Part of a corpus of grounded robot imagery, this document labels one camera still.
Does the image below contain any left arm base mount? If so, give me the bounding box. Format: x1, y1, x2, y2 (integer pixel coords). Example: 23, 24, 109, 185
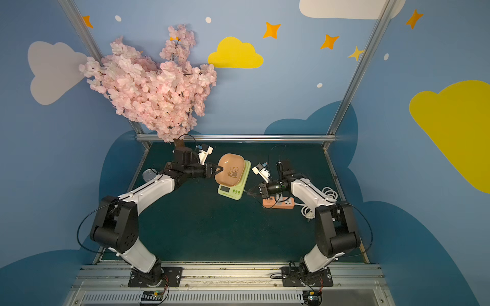
128, 266, 183, 288

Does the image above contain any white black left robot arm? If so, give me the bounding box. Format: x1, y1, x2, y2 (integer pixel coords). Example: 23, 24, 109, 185
89, 144, 223, 277

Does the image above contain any small black controller box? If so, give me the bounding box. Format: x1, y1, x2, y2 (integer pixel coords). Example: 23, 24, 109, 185
302, 290, 322, 306

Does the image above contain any orange power strip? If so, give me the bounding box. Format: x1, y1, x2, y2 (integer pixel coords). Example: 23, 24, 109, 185
262, 197, 295, 209

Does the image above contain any white power strip cord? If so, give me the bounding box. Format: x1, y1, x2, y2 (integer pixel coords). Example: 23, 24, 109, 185
300, 186, 339, 219

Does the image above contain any green electronic kitchen scale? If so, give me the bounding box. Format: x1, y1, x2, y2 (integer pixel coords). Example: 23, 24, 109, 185
218, 160, 251, 200

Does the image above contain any silver tin can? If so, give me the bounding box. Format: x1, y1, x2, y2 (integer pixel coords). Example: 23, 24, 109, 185
142, 168, 158, 183

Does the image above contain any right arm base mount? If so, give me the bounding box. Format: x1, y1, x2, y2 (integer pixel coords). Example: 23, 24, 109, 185
280, 262, 334, 288

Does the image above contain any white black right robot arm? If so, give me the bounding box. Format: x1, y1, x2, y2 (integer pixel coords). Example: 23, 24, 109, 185
252, 159, 361, 274

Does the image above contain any aluminium frame rail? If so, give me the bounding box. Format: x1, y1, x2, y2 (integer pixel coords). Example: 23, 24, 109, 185
135, 133, 338, 144

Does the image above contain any pink panda pet bowl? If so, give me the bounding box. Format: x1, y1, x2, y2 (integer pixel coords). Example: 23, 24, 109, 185
215, 153, 246, 187

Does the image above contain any artificial cherry blossom tree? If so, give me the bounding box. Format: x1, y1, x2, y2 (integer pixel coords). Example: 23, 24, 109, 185
79, 25, 217, 143

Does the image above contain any small green circuit board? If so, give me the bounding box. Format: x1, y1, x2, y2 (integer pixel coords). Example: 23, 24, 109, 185
139, 291, 166, 305

